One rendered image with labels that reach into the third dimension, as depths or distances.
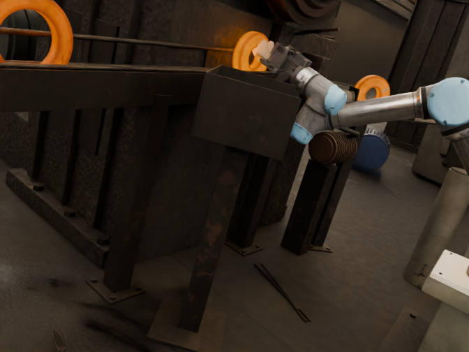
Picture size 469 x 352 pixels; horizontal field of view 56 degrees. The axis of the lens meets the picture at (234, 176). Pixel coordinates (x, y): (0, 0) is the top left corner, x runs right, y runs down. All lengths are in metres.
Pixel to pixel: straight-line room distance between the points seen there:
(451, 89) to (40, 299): 1.20
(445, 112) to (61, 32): 0.91
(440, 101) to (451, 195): 0.81
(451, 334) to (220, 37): 1.12
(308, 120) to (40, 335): 0.90
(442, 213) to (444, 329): 0.62
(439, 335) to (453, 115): 0.67
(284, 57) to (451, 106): 0.48
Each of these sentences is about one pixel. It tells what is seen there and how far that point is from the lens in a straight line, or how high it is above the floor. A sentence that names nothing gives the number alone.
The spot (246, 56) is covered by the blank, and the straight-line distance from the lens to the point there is 1.44.
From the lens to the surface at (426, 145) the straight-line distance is 4.26.
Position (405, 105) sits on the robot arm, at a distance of 1.39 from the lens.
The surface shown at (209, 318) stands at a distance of 1.39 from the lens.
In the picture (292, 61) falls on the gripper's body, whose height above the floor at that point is 0.77.
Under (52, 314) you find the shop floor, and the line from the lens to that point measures 1.32.
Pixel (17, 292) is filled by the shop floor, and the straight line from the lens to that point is 1.39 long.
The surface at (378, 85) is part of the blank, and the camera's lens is 1.92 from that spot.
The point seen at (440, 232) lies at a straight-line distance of 2.03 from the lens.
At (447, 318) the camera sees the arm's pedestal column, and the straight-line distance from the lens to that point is 1.51.
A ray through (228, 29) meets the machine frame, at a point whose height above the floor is 0.81.
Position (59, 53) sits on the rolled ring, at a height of 0.68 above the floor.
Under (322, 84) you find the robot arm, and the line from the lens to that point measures 1.31.
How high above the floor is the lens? 0.82
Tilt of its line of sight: 18 degrees down
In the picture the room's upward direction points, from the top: 16 degrees clockwise
